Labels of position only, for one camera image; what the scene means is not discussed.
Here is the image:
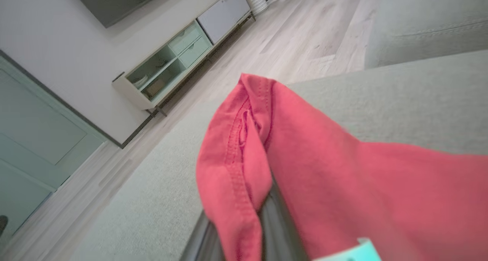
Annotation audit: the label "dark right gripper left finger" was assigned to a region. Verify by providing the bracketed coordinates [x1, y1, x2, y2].
[179, 211, 226, 261]

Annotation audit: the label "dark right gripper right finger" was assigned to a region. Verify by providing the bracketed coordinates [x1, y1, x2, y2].
[258, 180, 310, 261]

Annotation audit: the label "red number 23 jersey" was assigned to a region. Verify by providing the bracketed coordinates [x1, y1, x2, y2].
[196, 73, 488, 261]

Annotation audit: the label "tan box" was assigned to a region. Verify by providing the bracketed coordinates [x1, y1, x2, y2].
[145, 80, 167, 98]

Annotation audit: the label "stacked plates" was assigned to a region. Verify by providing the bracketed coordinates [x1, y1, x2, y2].
[132, 75, 150, 90]

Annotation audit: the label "large grey sofa seat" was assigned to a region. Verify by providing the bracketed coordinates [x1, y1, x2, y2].
[69, 49, 488, 261]

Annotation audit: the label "cream green TV cabinet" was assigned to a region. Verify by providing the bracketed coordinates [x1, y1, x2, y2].
[112, 0, 256, 118]

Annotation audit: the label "pale green door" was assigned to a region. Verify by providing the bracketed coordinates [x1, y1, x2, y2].
[0, 49, 108, 250]

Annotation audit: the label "dark wall television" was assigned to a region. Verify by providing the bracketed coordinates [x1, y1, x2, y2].
[69, 0, 177, 28]

